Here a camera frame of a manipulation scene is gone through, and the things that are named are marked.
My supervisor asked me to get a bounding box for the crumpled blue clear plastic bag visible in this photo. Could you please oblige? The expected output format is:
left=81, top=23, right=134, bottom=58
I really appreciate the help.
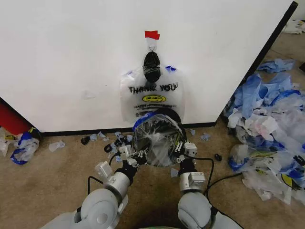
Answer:
left=9, top=127, right=41, bottom=166

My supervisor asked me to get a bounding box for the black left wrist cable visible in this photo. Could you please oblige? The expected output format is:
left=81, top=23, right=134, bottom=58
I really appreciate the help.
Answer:
left=87, top=152, right=123, bottom=199

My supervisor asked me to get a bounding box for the clear bin liner bag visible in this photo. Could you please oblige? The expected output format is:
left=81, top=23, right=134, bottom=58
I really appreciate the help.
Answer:
left=132, top=113, right=184, bottom=167

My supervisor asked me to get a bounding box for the pile of blue plastic bags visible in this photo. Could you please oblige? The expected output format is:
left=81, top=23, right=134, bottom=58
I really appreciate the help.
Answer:
left=223, top=58, right=305, bottom=146

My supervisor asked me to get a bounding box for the red tape strip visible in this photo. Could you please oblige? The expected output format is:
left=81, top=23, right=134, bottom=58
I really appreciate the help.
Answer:
left=144, top=30, right=161, bottom=40

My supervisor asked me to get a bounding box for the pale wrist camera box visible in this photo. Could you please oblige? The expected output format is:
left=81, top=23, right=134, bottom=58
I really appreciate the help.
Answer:
left=183, top=142, right=198, bottom=157
left=118, top=145, right=133, bottom=159

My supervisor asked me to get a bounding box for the red panel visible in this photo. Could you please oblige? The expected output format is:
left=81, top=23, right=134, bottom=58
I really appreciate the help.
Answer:
left=0, top=97, right=35, bottom=135

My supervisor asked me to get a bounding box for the clear bag with yellow print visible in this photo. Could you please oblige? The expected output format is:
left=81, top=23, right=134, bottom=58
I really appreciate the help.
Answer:
left=227, top=142, right=305, bottom=206

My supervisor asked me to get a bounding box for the black wall baseboard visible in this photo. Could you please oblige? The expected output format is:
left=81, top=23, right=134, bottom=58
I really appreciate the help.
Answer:
left=38, top=122, right=217, bottom=137

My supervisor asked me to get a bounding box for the clear thank you garbage bag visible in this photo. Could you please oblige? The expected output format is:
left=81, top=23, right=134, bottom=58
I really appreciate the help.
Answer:
left=118, top=63, right=187, bottom=124

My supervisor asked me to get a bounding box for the white bags heap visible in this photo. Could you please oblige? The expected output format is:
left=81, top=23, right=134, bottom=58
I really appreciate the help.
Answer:
left=283, top=19, right=305, bottom=35

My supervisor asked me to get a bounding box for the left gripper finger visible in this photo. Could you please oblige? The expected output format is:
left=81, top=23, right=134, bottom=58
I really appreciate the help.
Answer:
left=127, top=157, right=146, bottom=168
left=133, top=148, right=148, bottom=159

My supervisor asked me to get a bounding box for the black taped bag handle bundle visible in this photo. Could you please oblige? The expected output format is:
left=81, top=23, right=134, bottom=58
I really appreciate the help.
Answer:
left=142, top=52, right=163, bottom=82

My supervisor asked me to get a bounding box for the black wall corner trim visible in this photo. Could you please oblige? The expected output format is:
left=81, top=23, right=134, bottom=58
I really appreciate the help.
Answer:
left=213, top=0, right=299, bottom=126

